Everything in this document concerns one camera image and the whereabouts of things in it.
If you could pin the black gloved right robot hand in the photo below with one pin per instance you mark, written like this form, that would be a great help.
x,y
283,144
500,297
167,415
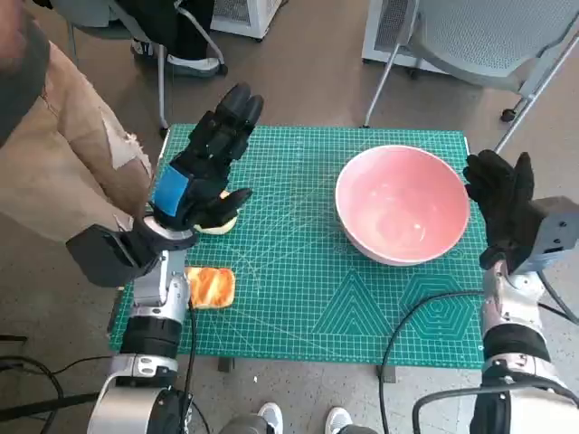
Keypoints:
x,y
502,203

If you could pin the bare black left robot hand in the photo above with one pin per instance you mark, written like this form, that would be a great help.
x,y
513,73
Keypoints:
x,y
203,153

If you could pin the round pale bread bun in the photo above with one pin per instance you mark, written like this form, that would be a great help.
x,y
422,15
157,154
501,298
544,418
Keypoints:
x,y
221,228

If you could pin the pink bowl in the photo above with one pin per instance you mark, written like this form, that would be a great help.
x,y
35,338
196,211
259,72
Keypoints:
x,y
398,203

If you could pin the orange striped bread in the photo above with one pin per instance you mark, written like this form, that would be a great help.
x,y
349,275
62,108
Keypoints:
x,y
212,287

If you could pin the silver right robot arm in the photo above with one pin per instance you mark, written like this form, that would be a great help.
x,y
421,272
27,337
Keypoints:
x,y
511,298

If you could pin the grey chair with casters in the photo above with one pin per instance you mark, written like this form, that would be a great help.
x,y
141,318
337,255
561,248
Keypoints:
x,y
161,90

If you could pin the standing person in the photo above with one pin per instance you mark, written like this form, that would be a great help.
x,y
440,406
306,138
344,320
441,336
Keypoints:
x,y
68,158

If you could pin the white mesh cabinet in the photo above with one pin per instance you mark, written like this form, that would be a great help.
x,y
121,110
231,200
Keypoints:
x,y
371,45
260,18

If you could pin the green cutting mat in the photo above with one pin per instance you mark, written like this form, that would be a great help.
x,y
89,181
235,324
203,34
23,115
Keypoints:
x,y
289,280

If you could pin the grey mesh chair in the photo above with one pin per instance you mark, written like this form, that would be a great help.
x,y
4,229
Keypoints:
x,y
488,40

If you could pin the short black stand bar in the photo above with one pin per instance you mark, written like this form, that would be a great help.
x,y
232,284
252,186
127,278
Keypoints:
x,y
13,338

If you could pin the white shoe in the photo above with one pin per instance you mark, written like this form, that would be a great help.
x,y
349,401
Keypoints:
x,y
337,420
271,418

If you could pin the long black stand bar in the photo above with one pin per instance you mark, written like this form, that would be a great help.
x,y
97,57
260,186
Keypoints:
x,y
45,407

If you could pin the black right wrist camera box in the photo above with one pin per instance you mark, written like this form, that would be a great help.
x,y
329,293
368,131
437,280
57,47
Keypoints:
x,y
549,230

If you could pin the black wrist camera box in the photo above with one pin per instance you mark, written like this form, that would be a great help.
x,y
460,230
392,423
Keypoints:
x,y
549,230
104,257

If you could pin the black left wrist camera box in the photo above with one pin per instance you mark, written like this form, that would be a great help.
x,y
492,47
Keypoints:
x,y
104,257

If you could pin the black table bracket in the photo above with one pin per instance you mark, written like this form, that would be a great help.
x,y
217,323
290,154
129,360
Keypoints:
x,y
226,364
386,375

